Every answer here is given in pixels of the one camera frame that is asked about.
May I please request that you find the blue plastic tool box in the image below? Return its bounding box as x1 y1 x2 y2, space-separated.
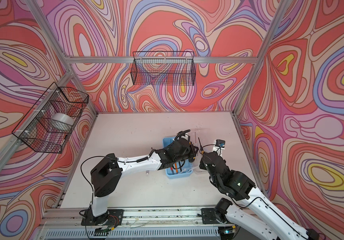
163 136 193 179

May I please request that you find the clear plastic box lid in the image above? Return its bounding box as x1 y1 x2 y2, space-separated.
189 128 216 175

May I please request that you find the small yellow black screwdriver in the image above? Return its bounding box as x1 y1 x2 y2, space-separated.
198 137 204 155

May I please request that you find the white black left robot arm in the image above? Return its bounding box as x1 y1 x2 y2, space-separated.
90 137 199 217

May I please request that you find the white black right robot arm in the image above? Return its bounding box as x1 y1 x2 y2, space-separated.
199 151 320 240

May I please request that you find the grey tape roll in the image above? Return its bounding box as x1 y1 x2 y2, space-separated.
50 113 75 132

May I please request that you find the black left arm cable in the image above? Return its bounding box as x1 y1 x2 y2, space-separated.
174 129 191 141

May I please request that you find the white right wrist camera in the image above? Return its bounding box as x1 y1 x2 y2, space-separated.
215 139 225 149

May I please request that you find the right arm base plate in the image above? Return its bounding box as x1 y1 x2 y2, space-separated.
197 206 241 225

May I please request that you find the black wire basket back wall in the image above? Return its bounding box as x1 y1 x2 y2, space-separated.
131 51 196 86

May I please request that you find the black wire basket wall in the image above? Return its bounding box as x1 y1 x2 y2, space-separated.
131 51 196 86
12 83 89 154

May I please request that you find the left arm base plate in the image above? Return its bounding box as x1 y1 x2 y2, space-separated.
79 209 124 227

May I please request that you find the black wire basket left wall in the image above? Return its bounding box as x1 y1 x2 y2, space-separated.
12 83 89 154

